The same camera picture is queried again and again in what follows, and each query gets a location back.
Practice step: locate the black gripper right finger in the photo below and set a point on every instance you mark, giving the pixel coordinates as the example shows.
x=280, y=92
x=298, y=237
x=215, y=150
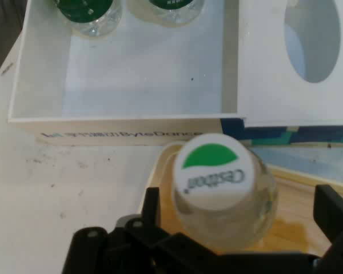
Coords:
x=334, y=211

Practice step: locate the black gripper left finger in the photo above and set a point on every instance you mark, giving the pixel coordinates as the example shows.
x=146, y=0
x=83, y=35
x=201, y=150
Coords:
x=151, y=205

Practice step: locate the small clear water bottle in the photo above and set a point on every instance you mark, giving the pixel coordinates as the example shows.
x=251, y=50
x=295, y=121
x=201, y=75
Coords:
x=214, y=174
x=88, y=15
x=174, y=12

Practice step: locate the wooden tray cream rim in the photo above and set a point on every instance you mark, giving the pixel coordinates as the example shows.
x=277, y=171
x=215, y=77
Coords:
x=297, y=205

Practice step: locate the white and blue cardboard box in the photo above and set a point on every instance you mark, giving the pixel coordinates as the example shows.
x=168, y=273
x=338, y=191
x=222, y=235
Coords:
x=131, y=71

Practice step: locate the white card insert oval hole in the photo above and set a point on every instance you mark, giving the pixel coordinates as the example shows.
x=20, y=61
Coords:
x=263, y=71

